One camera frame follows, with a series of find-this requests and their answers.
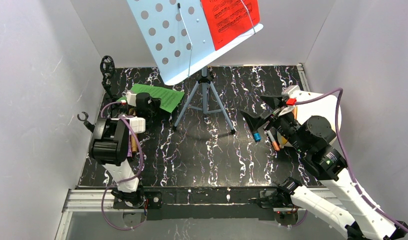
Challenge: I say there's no black marker blue cap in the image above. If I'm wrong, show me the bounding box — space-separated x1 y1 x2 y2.
251 128 262 143

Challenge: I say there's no green sheet music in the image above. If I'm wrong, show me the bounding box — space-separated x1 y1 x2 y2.
130 83 185 113

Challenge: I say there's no gold microphone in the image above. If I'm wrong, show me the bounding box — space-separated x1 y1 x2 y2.
128 108 138 156

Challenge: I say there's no black tripod mic stand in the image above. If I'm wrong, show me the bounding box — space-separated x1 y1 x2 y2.
99 55 119 102

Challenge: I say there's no black round-base mic stand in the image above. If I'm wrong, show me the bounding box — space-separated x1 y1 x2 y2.
76 111 95 133

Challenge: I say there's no grey tripod music stand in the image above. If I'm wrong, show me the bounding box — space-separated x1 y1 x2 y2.
128 0 264 115

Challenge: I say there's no purple glitter microphone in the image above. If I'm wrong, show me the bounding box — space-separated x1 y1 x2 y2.
127 144 132 157

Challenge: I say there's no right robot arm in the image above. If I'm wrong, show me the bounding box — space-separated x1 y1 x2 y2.
241 95 408 240

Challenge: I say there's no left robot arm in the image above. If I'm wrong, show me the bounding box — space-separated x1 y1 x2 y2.
84 91 161 208

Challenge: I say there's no white marker orange cap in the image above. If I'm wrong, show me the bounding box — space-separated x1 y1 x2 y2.
265 130 281 152

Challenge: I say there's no white drum orange head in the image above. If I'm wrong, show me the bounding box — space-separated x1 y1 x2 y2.
292 90 337 132

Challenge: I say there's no red sheet music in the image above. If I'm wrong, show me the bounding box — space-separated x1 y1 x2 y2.
201 0 260 51

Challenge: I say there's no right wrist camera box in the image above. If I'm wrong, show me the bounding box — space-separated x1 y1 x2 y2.
278 85 301 117

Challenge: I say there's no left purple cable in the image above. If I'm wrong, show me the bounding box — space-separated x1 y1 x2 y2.
100 100 145 232

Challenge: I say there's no purple cable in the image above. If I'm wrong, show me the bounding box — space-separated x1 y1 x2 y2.
100 100 145 232
286 87 408 240

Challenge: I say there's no aluminium base frame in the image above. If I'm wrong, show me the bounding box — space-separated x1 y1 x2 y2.
55 186 308 240

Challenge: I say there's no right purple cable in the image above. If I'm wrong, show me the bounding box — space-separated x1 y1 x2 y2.
286 87 408 240

